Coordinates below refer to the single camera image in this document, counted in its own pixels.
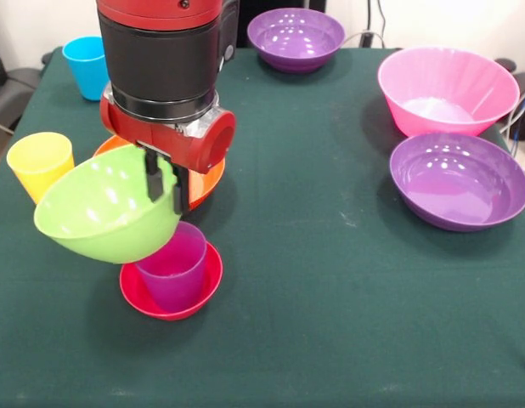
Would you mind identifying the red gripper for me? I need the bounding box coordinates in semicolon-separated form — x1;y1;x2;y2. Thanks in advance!
99;82;237;215

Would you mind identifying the orange wide shallow bowl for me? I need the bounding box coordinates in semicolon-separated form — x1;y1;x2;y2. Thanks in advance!
93;134;226;213

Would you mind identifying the green bowl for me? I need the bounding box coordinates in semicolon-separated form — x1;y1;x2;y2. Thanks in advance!
33;144;183;265

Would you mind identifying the purple plastic cup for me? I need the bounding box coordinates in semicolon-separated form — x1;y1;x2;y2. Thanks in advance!
134;220;208;314

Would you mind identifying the red small bowl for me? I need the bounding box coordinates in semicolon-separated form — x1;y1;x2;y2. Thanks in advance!
119;240;224;322

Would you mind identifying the purple rounded deep bowl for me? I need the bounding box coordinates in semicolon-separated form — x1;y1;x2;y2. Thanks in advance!
246;8;346;74

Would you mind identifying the purple wide shallow bowl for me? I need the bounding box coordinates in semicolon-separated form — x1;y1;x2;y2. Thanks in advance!
388;132;525;233

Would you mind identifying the yellow plastic cup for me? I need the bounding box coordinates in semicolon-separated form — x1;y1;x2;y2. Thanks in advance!
6;131;76;206

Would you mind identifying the blue plastic cup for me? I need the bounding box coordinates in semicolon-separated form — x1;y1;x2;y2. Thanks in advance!
61;35;111;102

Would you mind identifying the black office chair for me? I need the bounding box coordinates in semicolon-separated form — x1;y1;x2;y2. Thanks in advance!
0;29;45;175

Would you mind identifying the dark green table cloth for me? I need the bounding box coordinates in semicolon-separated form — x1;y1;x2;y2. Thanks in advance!
0;45;525;408

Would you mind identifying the pink large bowl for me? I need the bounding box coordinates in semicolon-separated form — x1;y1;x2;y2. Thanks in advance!
376;45;522;139

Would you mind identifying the black hanging cable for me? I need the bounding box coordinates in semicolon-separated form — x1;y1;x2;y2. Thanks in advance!
375;0;387;46

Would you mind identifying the grey blue cable bundle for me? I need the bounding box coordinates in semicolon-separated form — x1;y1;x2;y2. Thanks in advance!
499;84;525;182

